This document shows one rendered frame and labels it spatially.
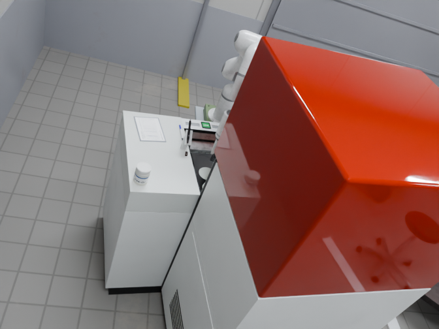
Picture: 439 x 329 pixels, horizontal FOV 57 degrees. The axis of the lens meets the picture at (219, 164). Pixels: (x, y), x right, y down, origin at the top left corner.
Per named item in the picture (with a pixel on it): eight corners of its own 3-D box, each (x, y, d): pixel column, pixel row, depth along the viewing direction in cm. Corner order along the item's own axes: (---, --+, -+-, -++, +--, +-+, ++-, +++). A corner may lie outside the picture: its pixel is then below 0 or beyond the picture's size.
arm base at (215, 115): (207, 106, 279) (215, 84, 266) (233, 112, 283) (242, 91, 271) (208, 123, 265) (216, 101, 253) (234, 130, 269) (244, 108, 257)
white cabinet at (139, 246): (243, 288, 286) (292, 216, 234) (103, 295, 250) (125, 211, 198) (223, 217, 329) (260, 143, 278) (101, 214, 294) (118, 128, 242)
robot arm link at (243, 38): (242, 87, 255) (217, 79, 253) (247, 71, 258) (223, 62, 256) (263, 53, 207) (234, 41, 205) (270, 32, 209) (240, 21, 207)
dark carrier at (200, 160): (260, 200, 224) (260, 200, 223) (202, 198, 211) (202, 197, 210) (243, 157, 247) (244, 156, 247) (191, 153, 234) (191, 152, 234)
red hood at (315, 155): (431, 289, 169) (550, 194, 131) (258, 299, 138) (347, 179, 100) (351, 162, 220) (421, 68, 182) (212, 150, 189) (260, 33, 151)
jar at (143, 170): (148, 186, 195) (152, 172, 189) (133, 185, 192) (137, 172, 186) (146, 175, 200) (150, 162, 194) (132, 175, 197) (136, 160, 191)
